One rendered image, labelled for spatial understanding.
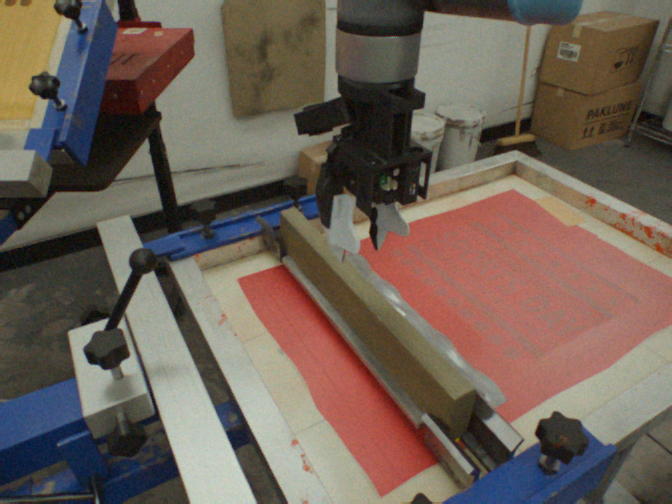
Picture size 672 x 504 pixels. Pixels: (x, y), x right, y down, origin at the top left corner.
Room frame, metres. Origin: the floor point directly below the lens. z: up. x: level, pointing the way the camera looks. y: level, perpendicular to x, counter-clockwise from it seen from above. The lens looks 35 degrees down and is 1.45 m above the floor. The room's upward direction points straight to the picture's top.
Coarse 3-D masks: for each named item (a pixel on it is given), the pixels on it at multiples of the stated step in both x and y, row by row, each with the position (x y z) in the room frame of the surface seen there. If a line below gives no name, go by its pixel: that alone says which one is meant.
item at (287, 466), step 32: (480, 160) 0.98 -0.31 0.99; (512, 160) 0.98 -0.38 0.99; (448, 192) 0.90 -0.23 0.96; (576, 192) 0.85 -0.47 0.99; (320, 224) 0.75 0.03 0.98; (608, 224) 0.78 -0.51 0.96; (640, 224) 0.73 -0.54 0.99; (192, 256) 0.64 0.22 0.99; (224, 256) 0.66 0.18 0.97; (192, 288) 0.56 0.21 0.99; (192, 320) 0.52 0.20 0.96; (224, 320) 0.49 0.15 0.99; (224, 352) 0.43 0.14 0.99; (224, 384) 0.40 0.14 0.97; (256, 384) 0.38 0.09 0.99; (640, 384) 0.38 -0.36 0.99; (256, 416) 0.34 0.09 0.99; (608, 416) 0.34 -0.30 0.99; (640, 416) 0.34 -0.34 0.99; (256, 448) 0.31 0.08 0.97; (288, 448) 0.30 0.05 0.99; (288, 480) 0.26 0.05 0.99; (320, 480) 0.26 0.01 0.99
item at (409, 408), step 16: (288, 256) 0.63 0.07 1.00; (304, 288) 0.56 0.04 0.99; (320, 304) 0.52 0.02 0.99; (336, 320) 0.48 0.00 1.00; (352, 336) 0.45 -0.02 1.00; (368, 352) 0.43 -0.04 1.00; (368, 368) 0.41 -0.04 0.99; (384, 368) 0.40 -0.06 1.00; (384, 384) 0.38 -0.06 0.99; (400, 400) 0.36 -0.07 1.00; (416, 416) 0.33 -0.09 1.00
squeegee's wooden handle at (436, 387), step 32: (288, 224) 0.63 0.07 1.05; (320, 256) 0.54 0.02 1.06; (320, 288) 0.54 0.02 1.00; (352, 288) 0.47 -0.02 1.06; (352, 320) 0.47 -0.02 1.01; (384, 320) 0.42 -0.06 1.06; (384, 352) 0.40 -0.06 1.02; (416, 352) 0.37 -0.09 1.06; (416, 384) 0.35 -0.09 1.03; (448, 384) 0.32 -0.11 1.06; (448, 416) 0.31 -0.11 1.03
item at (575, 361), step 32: (576, 256) 0.68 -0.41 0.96; (608, 256) 0.68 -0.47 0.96; (640, 288) 0.60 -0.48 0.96; (448, 320) 0.53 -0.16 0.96; (608, 320) 0.52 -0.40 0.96; (640, 320) 0.52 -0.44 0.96; (352, 352) 0.46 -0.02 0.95; (480, 352) 0.46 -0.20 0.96; (576, 352) 0.46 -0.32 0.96; (608, 352) 0.46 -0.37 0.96; (320, 384) 0.41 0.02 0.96; (352, 384) 0.41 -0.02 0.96; (512, 384) 0.41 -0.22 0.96; (544, 384) 0.41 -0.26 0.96; (352, 416) 0.36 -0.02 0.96; (384, 416) 0.36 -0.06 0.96; (512, 416) 0.36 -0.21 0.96; (352, 448) 0.32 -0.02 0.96; (384, 448) 0.32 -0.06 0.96; (416, 448) 0.32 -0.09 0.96; (384, 480) 0.28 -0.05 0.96
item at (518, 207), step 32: (512, 192) 0.91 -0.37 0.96; (416, 224) 0.78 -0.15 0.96; (448, 224) 0.78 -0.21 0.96; (544, 224) 0.78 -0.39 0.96; (384, 256) 0.68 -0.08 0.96; (256, 288) 0.60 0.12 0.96; (288, 288) 0.60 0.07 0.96; (416, 288) 0.60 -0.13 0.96; (288, 320) 0.53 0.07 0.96; (320, 320) 0.53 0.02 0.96; (288, 352) 0.46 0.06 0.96; (320, 352) 0.46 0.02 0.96
